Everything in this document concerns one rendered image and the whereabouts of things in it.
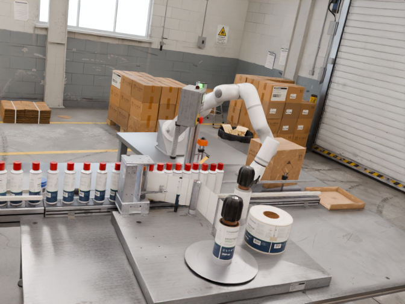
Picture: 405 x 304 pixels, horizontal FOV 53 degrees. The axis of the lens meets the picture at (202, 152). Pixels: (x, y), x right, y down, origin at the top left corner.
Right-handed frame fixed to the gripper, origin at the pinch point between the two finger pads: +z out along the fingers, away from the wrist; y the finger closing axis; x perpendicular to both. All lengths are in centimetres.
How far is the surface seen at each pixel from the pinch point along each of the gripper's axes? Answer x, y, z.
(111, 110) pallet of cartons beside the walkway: 40, -435, 56
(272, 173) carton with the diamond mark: 25.9, -15.9, -11.1
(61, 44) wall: -51, -550, 5
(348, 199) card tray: 81, 1, -18
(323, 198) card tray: 64, -3, -12
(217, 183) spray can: -20.9, 1.8, 4.5
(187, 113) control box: -56, -2, -23
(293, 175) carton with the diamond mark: 47, -20, -15
